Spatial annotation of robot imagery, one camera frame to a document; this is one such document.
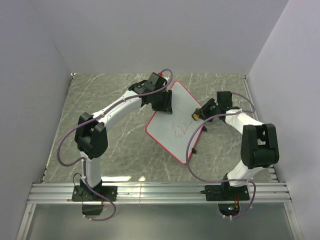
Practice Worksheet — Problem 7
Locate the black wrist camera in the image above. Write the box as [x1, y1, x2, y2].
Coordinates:
[216, 91, 233, 108]
[144, 72, 168, 92]

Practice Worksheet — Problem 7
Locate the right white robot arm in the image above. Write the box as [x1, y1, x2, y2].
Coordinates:
[191, 91, 280, 200]

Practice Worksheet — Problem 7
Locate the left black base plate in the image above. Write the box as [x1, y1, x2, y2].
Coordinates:
[71, 185, 118, 202]

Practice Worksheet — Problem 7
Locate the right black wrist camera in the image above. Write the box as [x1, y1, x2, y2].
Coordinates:
[216, 91, 233, 108]

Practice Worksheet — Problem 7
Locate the red framed whiteboard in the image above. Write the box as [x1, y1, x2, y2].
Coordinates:
[145, 81, 203, 165]

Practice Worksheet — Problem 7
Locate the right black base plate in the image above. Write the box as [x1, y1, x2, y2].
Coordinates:
[200, 182, 250, 202]

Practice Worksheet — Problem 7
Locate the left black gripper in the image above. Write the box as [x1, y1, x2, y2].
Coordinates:
[152, 90, 173, 115]

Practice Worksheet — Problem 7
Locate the aluminium mounting rail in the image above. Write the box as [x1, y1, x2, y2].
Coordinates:
[27, 181, 292, 204]

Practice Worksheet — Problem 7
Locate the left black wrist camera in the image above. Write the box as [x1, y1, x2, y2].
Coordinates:
[144, 72, 168, 92]

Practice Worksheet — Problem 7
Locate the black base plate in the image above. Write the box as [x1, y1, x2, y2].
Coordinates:
[200, 182, 250, 202]
[71, 185, 118, 202]

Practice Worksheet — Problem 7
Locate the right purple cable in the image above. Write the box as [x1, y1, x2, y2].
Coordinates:
[186, 91, 257, 220]

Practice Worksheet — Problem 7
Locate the aluminium table edge rail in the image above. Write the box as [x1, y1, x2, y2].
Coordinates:
[242, 74, 278, 181]

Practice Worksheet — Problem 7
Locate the yellow whiteboard eraser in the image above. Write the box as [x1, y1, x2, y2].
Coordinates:
[191, 111, 200, 121]

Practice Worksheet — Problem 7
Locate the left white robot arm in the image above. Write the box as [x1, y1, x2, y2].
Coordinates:
[74, 73, 173, 201]

